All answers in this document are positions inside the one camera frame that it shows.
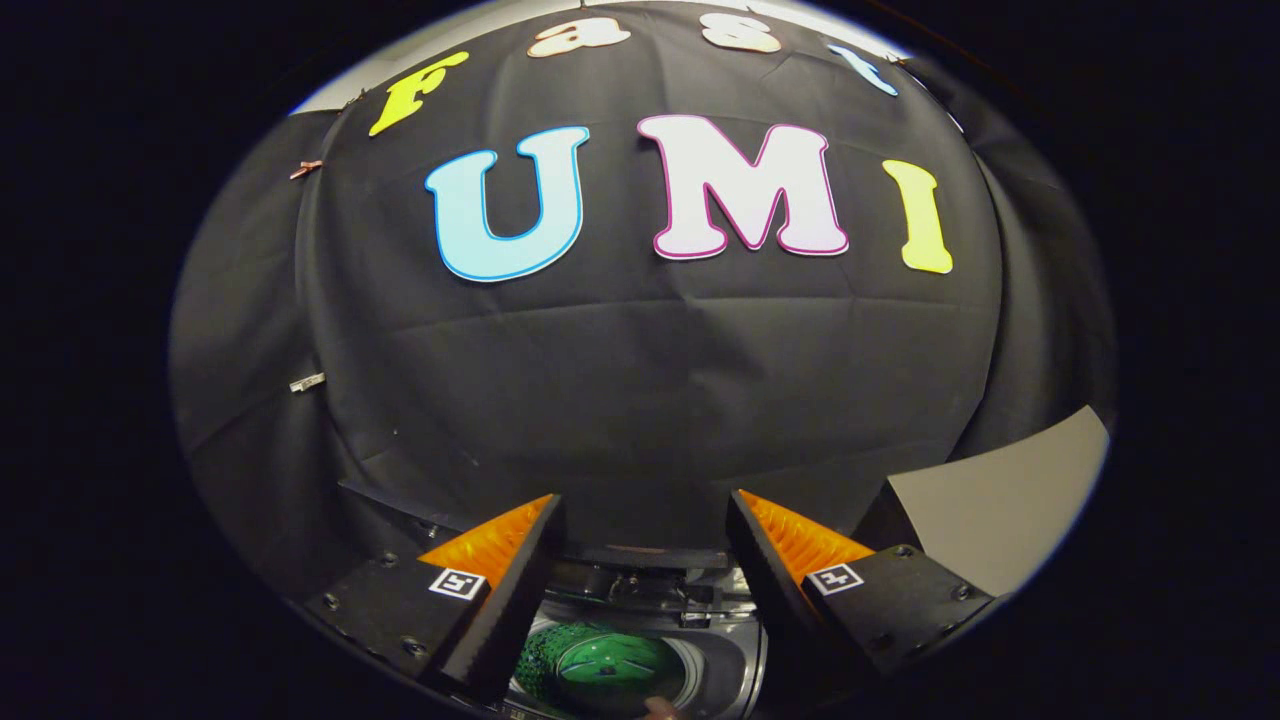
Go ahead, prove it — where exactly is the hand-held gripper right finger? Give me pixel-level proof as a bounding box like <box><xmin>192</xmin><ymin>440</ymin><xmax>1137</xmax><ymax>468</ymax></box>
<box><xmin>725</xmin><ymin>488</ymin><xmax>1002</xmax><ymax>703</ymax></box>

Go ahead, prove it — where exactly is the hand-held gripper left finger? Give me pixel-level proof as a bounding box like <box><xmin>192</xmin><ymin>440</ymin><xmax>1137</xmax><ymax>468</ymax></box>
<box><xmin>300</xmin><ymin>492</ymin><xmax>568</xmax><ymax>707</ymax></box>

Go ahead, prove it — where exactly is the green button shirt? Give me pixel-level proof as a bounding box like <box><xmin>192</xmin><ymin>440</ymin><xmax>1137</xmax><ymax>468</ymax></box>
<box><xmin>514</xmin><ymin>621</ymin><xmax>692</xmax><ymax>717</ymax></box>

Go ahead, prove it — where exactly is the dark grey washing machine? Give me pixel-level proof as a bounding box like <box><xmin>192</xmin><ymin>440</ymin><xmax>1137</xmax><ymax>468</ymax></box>
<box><xmin>504</xmin><ymin>558</ymin><xmax>773</xmax><ymax>720</ymax></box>

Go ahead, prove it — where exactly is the black backdrop cloth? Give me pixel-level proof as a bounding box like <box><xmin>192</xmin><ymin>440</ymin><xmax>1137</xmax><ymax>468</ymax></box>
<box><xmin>168</xmin><ymin>0</ymin><xmax>1119</xmax><ymax>603</ymax></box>

